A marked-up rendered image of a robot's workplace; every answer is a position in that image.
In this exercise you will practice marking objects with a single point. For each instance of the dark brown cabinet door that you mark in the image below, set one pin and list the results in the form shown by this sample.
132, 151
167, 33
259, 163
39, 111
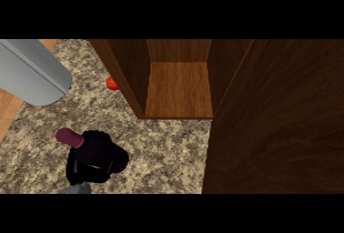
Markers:
278, 121

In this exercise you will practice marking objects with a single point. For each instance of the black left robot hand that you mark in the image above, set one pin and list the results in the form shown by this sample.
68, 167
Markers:
92, 175

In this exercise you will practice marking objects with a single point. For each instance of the red round fruit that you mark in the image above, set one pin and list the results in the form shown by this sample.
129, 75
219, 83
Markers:
111, 83

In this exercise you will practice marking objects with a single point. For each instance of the dark wine bottle maroon cap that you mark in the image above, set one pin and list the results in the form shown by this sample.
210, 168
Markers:
70, 138

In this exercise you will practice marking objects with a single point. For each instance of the grey rounded appliance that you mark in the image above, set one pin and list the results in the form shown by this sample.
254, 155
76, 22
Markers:
28, 72

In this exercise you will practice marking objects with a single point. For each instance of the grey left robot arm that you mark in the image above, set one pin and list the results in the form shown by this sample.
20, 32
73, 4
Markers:
77, 189

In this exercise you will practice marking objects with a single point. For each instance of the brown wooden cabinet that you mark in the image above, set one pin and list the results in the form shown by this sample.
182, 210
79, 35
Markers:
177, 91

